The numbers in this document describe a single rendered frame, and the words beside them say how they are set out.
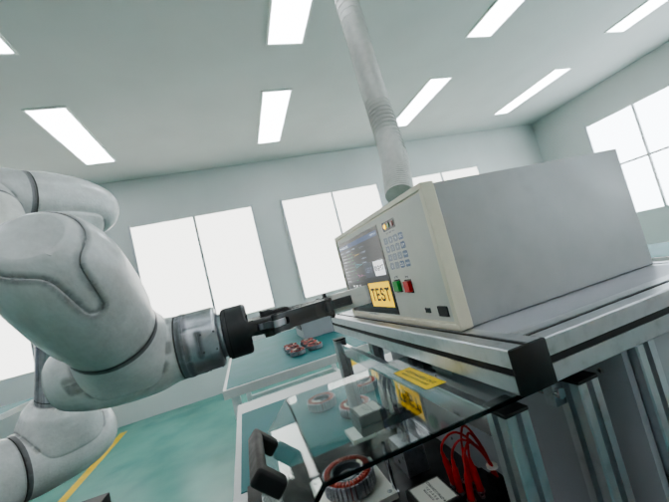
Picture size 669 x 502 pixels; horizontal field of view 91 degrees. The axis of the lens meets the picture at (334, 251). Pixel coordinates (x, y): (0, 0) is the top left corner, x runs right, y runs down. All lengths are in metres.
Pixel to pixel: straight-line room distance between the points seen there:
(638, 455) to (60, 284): 0.62
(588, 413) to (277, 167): 5.41
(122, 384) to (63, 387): 0.07
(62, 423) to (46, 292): 0.74
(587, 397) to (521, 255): 0.19
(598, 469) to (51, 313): 0.56
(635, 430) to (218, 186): 5.33
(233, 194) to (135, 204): 1.36
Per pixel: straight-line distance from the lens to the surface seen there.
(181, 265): 5.30
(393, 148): 2.00
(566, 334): 0.42
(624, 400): 0.53
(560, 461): 0.65
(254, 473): 0.40
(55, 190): 0.97
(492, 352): 0.39
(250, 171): 5.59
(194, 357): 0.49
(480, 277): 0.50
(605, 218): 0.69
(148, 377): 0.50
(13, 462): 1.09
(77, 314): 0.38
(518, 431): 0.41
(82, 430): 1.11
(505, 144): 7.90
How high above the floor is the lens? 1.23
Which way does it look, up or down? 4 degrees up
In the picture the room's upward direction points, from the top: 14 degrees counter-clockwise
